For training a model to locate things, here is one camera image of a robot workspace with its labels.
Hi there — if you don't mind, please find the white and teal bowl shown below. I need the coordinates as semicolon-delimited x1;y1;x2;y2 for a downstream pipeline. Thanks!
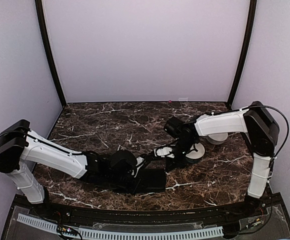
185;143;205;164

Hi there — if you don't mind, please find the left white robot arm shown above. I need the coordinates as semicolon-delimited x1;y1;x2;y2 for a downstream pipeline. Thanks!
0;119;151;218

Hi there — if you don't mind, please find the white slotted cable duct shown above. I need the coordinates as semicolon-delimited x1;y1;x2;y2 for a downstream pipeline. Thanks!
16;213;224;240

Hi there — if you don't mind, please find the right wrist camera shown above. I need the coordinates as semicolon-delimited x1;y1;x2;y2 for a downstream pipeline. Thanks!
163;116;184;139

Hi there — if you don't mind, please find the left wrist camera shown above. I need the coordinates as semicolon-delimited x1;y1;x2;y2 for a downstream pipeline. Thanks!
109;150;137;173

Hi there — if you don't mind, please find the right black frame post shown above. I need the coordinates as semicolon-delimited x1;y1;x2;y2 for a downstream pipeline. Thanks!
226;0;258;109

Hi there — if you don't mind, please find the plain white bowl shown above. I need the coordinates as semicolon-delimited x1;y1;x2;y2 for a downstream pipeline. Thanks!
206;133;228;145

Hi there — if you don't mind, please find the black zippered tool case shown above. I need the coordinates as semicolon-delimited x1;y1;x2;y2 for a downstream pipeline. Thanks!
126;168;167;195

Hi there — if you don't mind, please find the black front rail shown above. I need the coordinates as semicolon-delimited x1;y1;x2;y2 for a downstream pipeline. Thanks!
0;193;290;240

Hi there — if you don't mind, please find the left black frame post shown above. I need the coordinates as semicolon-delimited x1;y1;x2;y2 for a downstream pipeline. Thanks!
34;0;67;108

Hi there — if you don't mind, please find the black frame post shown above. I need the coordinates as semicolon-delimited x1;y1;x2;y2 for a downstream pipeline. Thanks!
34;0;67;108
226;0;258;109

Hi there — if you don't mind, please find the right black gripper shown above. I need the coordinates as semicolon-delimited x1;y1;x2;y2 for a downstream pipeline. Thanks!
165;137;196;172

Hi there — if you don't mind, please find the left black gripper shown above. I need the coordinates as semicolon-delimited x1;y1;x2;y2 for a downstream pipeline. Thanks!
106;172;146;196

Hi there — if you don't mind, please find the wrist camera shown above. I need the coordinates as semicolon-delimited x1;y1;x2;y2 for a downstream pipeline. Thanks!
163;116;184;139
109;150;137;173

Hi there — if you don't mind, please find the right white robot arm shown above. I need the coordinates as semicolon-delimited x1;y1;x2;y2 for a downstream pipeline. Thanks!
154;101;281;217

